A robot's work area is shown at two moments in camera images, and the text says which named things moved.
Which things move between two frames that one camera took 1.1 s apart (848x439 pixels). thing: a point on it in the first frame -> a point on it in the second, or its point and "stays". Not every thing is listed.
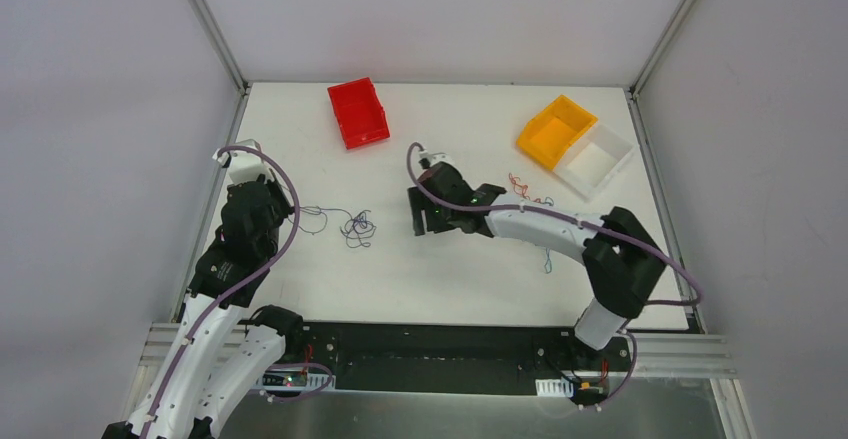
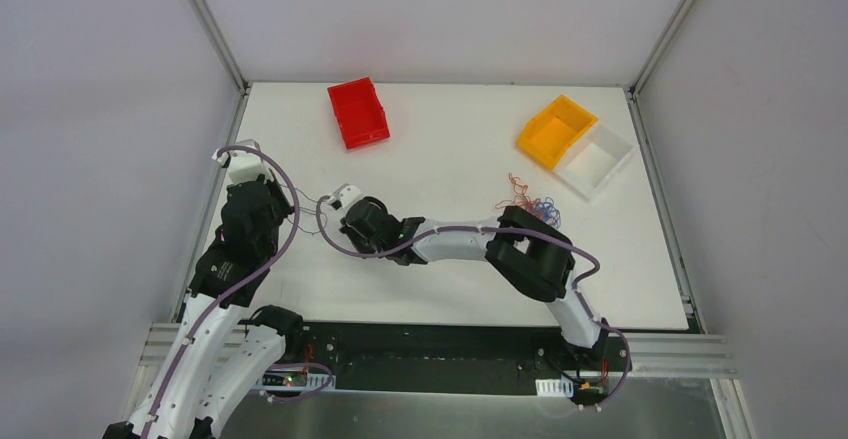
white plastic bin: [593, 160] stays
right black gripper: [429, 209] -> [351, 215]
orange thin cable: [521, 189] stays
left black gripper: [266, 185] stays
